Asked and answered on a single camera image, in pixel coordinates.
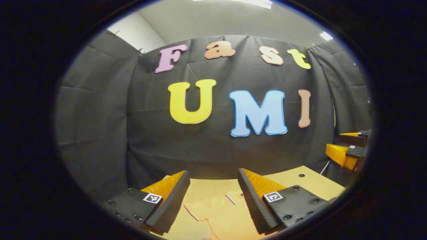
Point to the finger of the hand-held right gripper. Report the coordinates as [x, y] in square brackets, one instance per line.
[355, 152]
[353, 140]

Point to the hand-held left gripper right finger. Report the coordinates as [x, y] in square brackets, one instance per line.
[252, 203]

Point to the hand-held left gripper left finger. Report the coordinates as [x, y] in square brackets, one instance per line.
[173, 200]

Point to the orange polo T-shirt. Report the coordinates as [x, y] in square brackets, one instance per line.
[220, 216]

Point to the black backdrop cloth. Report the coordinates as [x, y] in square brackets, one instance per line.
[150, 133]

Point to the small ceiling light panel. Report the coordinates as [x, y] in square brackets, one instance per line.
[326, 35]

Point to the long ceiling light panel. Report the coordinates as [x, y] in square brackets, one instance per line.
[257, 2]

